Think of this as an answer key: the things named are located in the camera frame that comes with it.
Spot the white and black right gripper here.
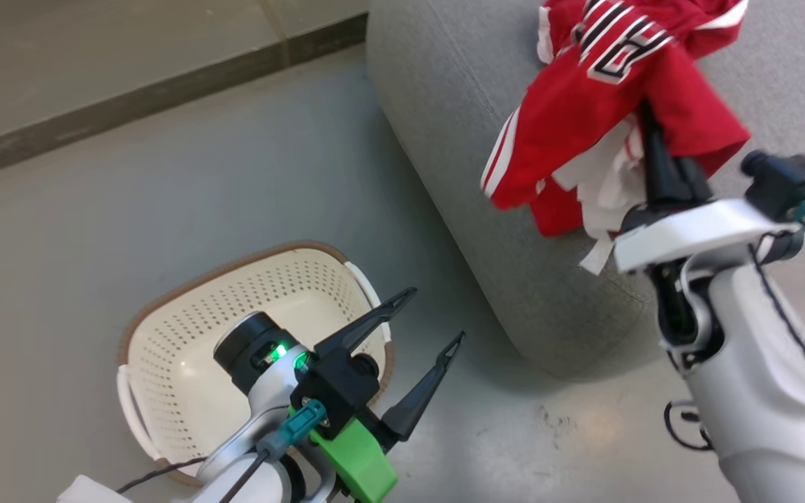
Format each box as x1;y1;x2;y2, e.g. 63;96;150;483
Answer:
612;101;805;275

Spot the cream perforated laundry basket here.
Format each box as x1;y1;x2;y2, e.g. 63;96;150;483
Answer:
116;241;396;488

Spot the thin black cable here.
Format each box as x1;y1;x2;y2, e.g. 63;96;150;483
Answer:
116;458;208;493
663;400;715;452
217;451;270;503
748;241;805;420

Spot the grey fabric sofa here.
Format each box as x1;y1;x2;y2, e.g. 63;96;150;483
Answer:
366;0;805;382

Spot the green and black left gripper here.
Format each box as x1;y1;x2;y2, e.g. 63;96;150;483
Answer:
308;286;467;503

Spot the dark grey skirting board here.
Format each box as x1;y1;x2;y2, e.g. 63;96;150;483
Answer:
0;13;369;186

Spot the red and white jersey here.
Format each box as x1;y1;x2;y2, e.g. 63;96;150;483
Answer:
479;0;753;277

